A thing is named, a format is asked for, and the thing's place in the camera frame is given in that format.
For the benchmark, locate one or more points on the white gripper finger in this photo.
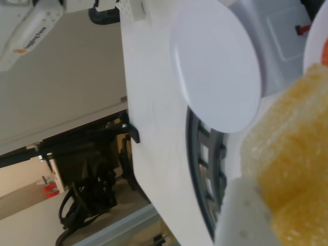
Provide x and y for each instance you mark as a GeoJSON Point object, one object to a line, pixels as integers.
{"type": "Point", "coordinates": [241, 220]}

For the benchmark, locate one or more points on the yellow egg sushi piece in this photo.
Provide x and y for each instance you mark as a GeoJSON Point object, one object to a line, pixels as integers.
{"type": "Point", "coordinates": [294, 153]}

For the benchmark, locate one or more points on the white Hugging Face robot arm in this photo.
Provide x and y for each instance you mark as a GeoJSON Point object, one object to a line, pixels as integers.
{"type": "Point", "coordinates": [25, 33]}

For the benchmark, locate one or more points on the orange shrimp sushi piece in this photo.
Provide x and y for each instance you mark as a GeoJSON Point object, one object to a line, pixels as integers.
{"type": "Point", "coordinates": [325, 51]}

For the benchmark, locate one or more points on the black table clamp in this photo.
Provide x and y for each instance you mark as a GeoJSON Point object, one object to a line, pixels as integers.
{"type": "Point", "coordinates": [134, 132]}

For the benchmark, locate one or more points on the white round plate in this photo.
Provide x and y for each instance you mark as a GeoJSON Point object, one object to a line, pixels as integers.
{"type": "Point", "coordinates": [314, 43]}
{"type": "Point", "coordinates": [215, 66]}

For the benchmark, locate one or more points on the white train carriage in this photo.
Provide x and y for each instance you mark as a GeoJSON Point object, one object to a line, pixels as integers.
{"type": "Point", "coordinates": [282, 51]}

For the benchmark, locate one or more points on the small red box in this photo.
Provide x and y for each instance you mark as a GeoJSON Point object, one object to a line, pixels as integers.
{"type": "Point", "coordinates": [52, 189]}

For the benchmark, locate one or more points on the red train coupler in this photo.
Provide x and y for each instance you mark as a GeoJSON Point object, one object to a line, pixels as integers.
{"type": "Point", "coordinates": [302, 29]}

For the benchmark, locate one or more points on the grey desk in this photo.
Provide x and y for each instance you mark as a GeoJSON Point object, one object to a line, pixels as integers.
{"type": "Point", "coordinates": [64, 84]}

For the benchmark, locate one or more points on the grey circular toy rail track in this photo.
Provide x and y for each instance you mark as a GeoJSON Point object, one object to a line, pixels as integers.
{"type": "Point", "coordinates": [191, 143]}

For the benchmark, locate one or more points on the white perforated bracket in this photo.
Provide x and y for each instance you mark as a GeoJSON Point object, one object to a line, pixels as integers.
{"type": "Point", "coordinates": [130, 10]}

